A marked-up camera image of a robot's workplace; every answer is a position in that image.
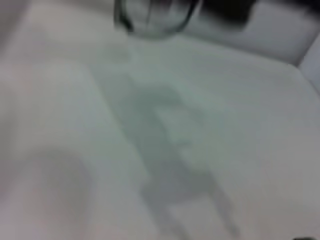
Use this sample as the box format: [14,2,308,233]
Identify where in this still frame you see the clear white glasses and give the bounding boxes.
[113,0,204,41]

